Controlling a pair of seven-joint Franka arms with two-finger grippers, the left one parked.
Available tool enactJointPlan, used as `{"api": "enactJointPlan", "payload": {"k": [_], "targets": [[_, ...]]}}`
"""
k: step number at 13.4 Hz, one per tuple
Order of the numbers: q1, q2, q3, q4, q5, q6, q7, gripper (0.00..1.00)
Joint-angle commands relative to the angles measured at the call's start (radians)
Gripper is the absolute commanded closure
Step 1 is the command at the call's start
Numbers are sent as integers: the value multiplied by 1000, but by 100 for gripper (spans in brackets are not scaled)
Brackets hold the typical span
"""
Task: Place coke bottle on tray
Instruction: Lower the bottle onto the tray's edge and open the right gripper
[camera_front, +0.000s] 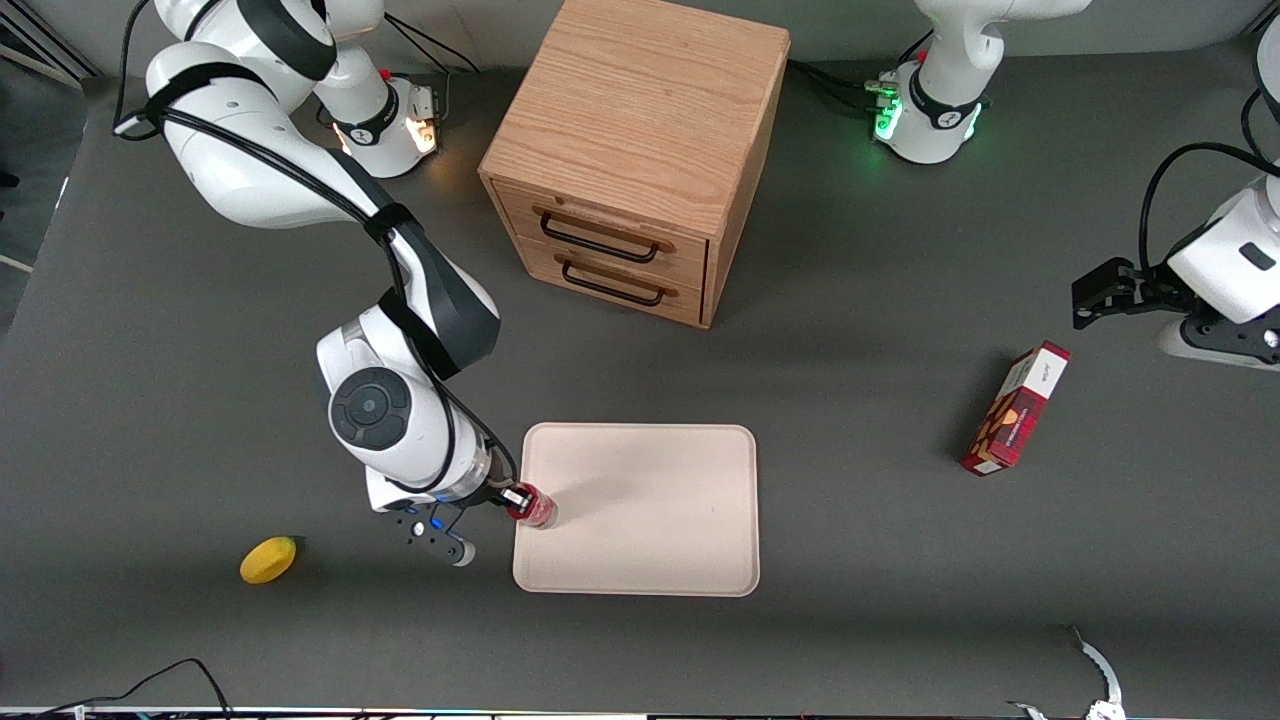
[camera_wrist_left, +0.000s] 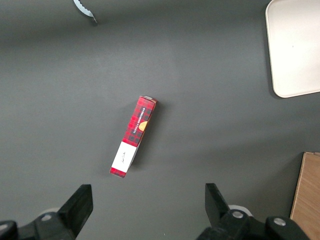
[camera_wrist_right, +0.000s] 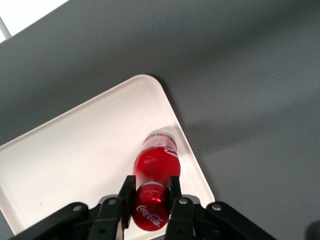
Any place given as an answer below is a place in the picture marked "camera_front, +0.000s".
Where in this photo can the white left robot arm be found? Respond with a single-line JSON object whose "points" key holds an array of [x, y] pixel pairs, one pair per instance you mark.
{"points": [[940, 90]]}

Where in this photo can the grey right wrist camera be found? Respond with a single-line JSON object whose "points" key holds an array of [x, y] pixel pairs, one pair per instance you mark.
{"points": [[435, 535]]}

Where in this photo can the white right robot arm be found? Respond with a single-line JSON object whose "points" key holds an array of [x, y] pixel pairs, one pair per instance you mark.
{"points": [[250, 170]]}

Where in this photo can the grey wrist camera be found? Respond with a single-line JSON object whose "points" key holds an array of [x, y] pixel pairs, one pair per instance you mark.
{"points": [[1215, 345], [435, 535]]}

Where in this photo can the red coke bottle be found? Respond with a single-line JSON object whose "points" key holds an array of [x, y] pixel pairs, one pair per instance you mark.
{"points": [[540, 513]]}

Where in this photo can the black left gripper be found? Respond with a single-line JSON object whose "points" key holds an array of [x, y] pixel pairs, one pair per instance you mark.
{"points": [[1152, 283]]}

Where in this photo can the aluminium frame rail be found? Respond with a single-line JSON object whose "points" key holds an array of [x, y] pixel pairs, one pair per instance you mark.
{"points": [[45, 50]]}

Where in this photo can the silver metal clamp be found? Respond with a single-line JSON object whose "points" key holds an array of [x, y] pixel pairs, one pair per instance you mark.
{"points": [[1098, 672]]}

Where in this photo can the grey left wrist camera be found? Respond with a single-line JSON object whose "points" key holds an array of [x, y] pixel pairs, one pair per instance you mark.
{"points": [[1215, 345]]}

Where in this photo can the beige rectangular tray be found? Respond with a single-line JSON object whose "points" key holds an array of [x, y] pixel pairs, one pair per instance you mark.
{"points": [[650, 510]]}

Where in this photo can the wooden drawer cabinet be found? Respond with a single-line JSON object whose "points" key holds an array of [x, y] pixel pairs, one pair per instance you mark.
{"points": [[640, 110]]}

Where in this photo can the yellow mango fruit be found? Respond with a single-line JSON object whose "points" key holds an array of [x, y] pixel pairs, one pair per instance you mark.
{"points": [[268, 560]]}

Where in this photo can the red cookie box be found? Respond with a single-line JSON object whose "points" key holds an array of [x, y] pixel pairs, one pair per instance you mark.
{"points": [[1017, 408]]}

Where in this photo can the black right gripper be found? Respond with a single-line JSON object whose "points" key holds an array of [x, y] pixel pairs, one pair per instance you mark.
{"points": [[494, 492]]}

